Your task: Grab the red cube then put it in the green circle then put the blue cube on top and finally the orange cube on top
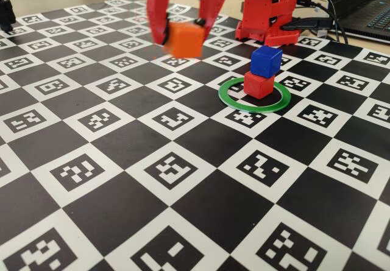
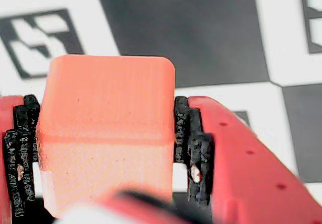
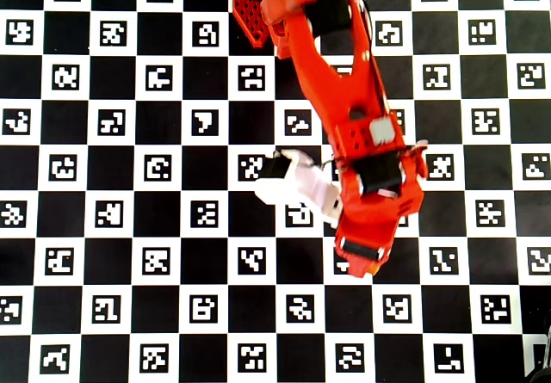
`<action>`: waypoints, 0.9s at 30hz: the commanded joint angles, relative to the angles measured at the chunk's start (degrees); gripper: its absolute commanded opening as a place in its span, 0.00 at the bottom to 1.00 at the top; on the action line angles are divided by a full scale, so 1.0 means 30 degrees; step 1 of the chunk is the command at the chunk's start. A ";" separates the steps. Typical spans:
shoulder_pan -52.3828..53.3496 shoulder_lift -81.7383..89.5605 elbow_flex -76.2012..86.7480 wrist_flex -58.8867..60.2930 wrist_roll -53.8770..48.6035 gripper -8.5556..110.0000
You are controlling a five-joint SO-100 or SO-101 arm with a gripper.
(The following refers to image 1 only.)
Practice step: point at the black laptop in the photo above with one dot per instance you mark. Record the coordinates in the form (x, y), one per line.
(365, 9)

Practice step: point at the blue cube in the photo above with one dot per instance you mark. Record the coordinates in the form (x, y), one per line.
(265, 62)

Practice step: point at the black clamp object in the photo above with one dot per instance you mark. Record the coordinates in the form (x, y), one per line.
(6, 15)

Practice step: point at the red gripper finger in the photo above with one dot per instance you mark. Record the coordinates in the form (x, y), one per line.
(213, 0)
(158, 6)

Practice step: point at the black white marker board mat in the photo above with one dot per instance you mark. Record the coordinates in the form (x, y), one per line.
(213, 207)

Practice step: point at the red robot arm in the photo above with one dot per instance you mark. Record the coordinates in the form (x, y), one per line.
(259, 9)

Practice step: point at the small grey connector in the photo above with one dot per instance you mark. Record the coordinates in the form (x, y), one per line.
(322, 33)

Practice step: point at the black plug connector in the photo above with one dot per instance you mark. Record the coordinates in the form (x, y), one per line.
(304, 24)

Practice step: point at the red cube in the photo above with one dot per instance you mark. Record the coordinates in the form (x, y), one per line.
(257, 85)

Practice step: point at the orange cube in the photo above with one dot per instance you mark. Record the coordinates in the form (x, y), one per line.
(186, 39)

